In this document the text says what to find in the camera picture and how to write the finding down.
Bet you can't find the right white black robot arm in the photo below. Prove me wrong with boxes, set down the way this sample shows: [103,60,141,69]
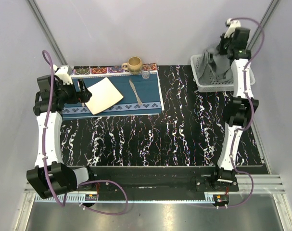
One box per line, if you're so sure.
[209,27,259,191]

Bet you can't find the black marble pattern mat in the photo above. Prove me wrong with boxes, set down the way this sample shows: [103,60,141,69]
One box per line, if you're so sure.
[60,64,269,175]

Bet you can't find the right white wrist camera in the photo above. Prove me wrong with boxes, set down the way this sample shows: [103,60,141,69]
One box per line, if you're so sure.
[224,18,241,38]

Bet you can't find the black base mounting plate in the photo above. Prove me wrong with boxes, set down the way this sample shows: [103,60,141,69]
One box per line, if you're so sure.
[89,166,239,203]

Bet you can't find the silver table knife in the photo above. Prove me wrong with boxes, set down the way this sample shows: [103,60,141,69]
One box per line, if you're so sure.
[129,79,142,105]

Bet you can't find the beige square plate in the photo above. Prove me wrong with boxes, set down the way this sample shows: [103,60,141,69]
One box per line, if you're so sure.
[85,77,124,115]

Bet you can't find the small clear glass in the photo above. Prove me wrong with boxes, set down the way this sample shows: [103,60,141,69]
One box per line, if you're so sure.
[140,64,151,79]

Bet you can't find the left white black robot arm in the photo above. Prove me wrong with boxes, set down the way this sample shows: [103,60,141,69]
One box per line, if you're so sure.
[26,75,96,199]

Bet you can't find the grey button shirt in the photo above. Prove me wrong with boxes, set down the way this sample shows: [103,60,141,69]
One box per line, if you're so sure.
[197,47,233,85]

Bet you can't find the blue patterned placemat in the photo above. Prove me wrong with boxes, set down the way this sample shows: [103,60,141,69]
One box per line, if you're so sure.
[63,64,164,120]

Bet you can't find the tan ceramic mug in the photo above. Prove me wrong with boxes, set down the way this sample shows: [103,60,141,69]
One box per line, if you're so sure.
[121,56,142,75]

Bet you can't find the white plastic mesh basket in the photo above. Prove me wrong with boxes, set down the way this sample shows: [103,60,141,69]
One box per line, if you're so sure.
[190,53,255,98]

